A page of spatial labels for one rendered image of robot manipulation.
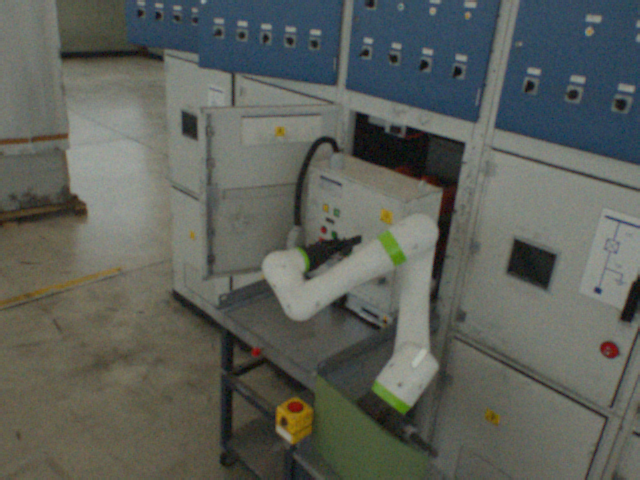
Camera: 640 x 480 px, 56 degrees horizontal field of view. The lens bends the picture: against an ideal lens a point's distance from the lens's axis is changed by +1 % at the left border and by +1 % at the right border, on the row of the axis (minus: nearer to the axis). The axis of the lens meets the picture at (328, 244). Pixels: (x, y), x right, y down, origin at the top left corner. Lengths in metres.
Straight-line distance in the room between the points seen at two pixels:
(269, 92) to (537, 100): 1.33
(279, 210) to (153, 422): 1.26
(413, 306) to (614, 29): 1.00
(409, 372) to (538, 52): 1.06
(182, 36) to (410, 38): 1.35
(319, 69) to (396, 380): 1.39
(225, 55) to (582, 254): 1.66
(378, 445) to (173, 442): 1.58
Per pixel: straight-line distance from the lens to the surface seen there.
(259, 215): 2.59
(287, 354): 2.15
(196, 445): 3.04
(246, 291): 2.44
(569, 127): 2.02
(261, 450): 2.76
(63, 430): 3.23
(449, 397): 2.61
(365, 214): 2.22
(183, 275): 3.96
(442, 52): 2.23
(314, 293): 1.80
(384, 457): 1.69
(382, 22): 2.40
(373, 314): 2.33
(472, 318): 2.37
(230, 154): 2.46
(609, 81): 1.97
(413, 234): 1.80
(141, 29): 3.39
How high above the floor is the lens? 2.10
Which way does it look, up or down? 25 degrees down
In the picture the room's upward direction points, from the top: 5 degrees clockwise
